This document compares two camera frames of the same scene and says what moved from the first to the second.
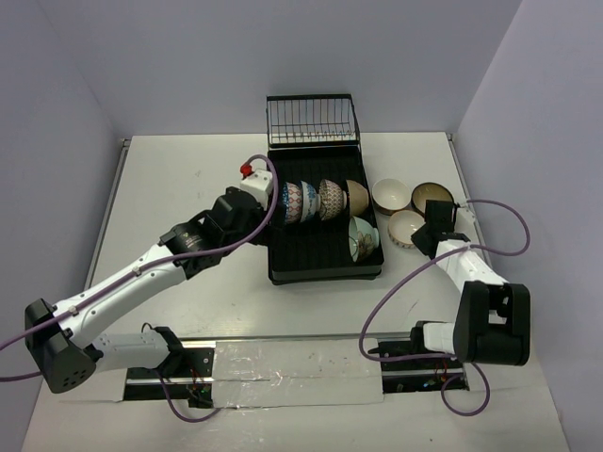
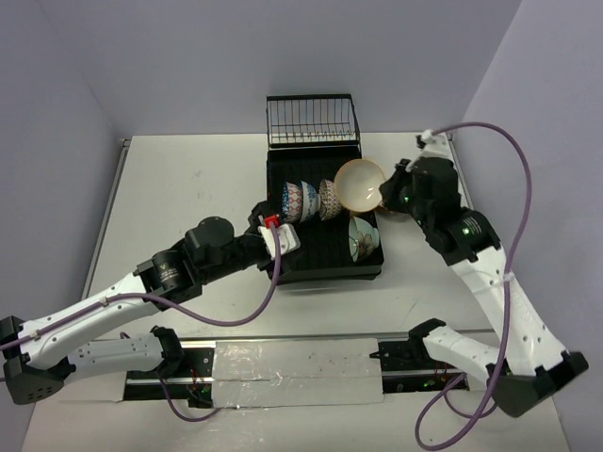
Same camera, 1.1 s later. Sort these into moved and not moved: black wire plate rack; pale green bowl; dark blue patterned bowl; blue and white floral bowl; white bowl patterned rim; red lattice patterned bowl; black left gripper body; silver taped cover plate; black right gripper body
Moved: black right gripper body; white bowl patterned rim; black left gripper body
Not moved: dark blue patterned bowl; red lattice patterned bowl; blue and white floral bowl; pale green bowl; silver taped cover plate; black wire plate rack
